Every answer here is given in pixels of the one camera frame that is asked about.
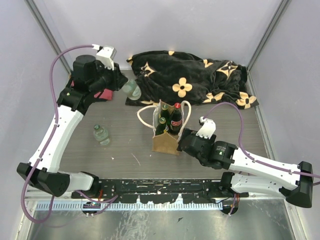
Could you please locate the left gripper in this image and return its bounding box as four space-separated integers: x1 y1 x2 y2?
90 59 129 95

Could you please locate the clear glass bottle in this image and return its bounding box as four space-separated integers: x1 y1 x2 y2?
122 79 142 101
93 124 111 146

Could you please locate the cola glass bottle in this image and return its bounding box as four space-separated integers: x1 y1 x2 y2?
169 102 183 135

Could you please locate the canvas tote bag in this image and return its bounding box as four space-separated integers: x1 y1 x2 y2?
136 100 192 156

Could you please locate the green bottle yellow label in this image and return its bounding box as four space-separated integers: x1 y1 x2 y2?
155 117 169 136

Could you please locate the green bottle front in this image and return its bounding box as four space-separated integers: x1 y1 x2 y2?
159 104 170 121

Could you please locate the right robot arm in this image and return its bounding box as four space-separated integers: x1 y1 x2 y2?
177 128 314 208

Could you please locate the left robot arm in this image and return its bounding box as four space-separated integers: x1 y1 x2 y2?
16 54 128 198

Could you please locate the red folded cloth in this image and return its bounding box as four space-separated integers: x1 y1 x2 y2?
67 79 113 101

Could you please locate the dark navy folded cloth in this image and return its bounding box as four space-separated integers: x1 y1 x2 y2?
67 72 114 104

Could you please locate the black floral blanket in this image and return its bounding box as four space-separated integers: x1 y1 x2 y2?
125 50 259 110

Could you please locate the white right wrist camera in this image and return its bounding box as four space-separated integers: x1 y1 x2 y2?
196 116 216 140

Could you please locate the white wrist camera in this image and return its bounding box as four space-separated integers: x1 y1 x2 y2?
92 44 117 70
196 116 216 140

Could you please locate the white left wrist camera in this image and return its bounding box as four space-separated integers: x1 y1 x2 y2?
92 44 117 70

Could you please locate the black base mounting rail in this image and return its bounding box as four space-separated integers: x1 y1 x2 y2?
71 177 242 205

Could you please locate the white slotted cable duct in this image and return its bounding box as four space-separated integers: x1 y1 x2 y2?
36 201 223 212

